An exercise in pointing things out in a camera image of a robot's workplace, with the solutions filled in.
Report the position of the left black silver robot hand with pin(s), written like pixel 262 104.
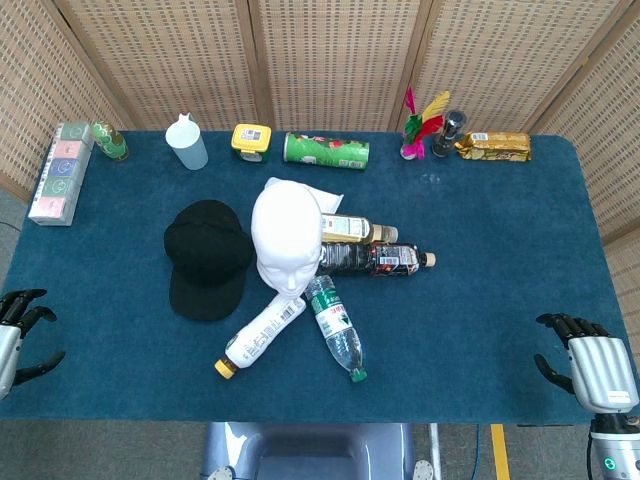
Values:
pixel 9 350

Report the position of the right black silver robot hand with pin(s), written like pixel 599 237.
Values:
pixel 602 372

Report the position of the black baseball cap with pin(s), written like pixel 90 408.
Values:
pixel 207 255

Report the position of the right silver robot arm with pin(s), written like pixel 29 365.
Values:
pixel 612 447

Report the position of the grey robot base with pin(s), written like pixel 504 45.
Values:
pixel 320 452

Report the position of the white mannequin head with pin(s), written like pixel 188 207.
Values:
pixel 285 225

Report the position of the yellow floor tape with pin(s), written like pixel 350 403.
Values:
pixel 500 452

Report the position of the blue table cloth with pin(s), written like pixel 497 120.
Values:
pixel 475 300

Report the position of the gold biscuit pack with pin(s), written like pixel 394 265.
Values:
pixel 495 147

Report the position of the white bottle yellow cap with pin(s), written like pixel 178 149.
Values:
pixel 262 335

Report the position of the dark drink bottle beige cap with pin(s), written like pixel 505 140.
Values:
pixel 370 259

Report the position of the pale blue plastic cup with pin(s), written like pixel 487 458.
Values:
pixel 189 145

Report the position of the clear water bottle green cap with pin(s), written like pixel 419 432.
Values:
pixel 332 320

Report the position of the tea bottle white green label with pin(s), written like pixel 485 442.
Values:
pixel 350 227

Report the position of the colourful feather shuttlecock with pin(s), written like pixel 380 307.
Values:
pixel 415 135

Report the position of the yellow lidded jar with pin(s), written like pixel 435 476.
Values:
pixel 251 142

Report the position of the green chips can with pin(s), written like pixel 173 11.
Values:
pixel 325 150

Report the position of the woven folding screen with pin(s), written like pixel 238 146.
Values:
pixel 340 60

